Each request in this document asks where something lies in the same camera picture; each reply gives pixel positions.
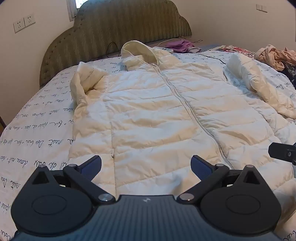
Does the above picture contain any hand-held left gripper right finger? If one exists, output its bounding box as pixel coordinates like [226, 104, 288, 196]
[177, 155, 267, 205]

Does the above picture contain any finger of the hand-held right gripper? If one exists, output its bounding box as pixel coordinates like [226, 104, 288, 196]
[268, 142, 296, 166]

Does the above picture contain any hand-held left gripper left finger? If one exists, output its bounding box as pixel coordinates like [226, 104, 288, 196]
[31, 155, 116, 205]

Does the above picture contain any white hooded puffer jacket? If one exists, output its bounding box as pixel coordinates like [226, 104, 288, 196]
[68, 40, 296, 202]

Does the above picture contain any pink clothes pile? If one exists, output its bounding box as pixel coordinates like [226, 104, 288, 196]
[254, 44, 296, 71]

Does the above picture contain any white script-printed bedsheet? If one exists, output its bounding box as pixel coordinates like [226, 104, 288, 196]
[0, 44, 296, 241]

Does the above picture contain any dark cloth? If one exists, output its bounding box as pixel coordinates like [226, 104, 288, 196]
[280, 62, 296, 90]

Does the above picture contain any red floral cloth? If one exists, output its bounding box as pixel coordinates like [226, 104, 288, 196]
[216, 45, 257, 59]

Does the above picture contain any purple cloth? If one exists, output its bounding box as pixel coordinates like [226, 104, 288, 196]
[166, 39, 202, 54]

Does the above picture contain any green upholstered headboard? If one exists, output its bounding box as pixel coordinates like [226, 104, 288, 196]
[39, 0, 192, 88]

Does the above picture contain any window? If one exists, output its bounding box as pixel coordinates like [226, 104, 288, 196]
[69, 0, 93, 22]

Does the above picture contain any long black cable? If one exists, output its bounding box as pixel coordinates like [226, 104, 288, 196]
[196, 52, 226, 66]

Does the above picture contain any looped black cable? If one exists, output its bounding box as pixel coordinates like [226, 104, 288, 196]
[106, 42, 121, 58]

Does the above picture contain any white wall socket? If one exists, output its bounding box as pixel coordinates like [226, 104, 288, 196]
[13, 20, 25, 33]
[24, 14, 36, 26]

